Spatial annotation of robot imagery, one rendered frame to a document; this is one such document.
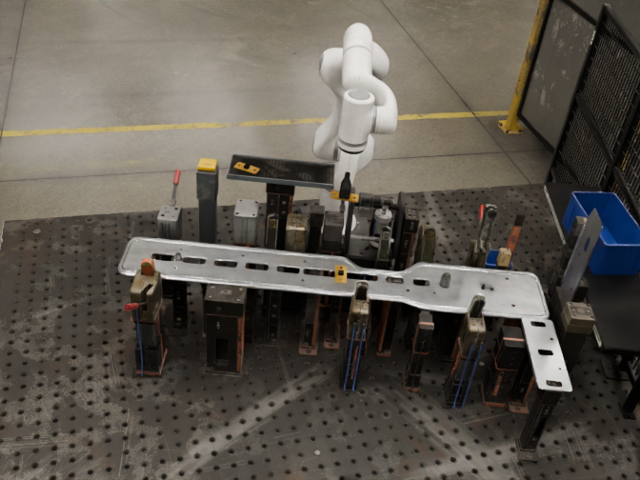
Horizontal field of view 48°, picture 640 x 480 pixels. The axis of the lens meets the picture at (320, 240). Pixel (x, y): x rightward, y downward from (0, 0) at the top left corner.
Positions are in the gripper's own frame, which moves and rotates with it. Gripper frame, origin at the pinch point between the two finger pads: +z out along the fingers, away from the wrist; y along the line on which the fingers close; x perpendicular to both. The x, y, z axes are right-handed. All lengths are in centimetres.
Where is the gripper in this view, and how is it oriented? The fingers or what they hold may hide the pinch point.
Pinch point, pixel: (345, 190)
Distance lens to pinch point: 216.5
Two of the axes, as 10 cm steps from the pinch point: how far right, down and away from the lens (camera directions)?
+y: -1.2, 6.2, -7.8
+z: -1.0, 7.7, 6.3
